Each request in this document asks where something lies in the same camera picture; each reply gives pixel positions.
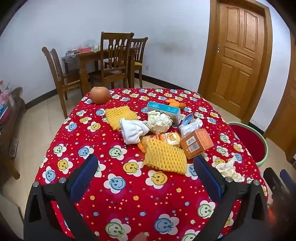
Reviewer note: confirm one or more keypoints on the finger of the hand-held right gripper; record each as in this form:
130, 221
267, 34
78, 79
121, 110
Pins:
290, 184
276, 187

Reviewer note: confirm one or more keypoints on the wooden dining table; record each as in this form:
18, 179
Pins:
87, 56

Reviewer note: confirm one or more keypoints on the orange carton box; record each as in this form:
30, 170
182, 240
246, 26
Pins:
198, 141

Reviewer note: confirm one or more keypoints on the pink boxes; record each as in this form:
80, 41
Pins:
5, 102

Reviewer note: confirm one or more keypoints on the wooden chair with yellow cushion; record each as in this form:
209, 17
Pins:
138, 46

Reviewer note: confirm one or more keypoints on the red smiley flower tablecloth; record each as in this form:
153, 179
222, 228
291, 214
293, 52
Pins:
138, 187

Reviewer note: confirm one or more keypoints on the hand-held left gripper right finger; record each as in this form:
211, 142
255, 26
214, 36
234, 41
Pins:
208, 178

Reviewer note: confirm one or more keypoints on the white sock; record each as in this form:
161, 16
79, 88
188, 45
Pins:
131, 132

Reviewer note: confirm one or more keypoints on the cream crumpled tissue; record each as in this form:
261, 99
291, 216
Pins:
227, 170

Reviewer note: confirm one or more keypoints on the dark wooden cabinet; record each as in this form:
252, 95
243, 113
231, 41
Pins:
9, 129

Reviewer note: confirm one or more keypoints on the white paper ball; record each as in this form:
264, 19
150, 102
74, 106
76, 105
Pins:
159, 122

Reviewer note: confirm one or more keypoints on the red apple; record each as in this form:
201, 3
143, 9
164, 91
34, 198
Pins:
100, 95

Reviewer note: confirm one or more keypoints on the yellow foam fruit net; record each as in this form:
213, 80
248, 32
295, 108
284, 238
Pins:
120, 115
164, 157

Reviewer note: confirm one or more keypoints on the wooden side door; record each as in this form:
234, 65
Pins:
286, 115

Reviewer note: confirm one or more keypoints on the wooden panel door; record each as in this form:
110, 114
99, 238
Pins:
235, 58

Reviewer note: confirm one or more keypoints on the green bin with red liner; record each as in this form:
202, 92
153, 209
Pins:
249, 140

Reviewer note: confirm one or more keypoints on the orange peel piece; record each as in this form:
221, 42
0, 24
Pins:
175, 103

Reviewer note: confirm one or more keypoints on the teal carton box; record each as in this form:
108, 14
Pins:
164, 109

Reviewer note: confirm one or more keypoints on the orange snack packet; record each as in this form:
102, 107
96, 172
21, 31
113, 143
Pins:
171, 138

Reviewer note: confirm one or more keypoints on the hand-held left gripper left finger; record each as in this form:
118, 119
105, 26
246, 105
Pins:
83, 178

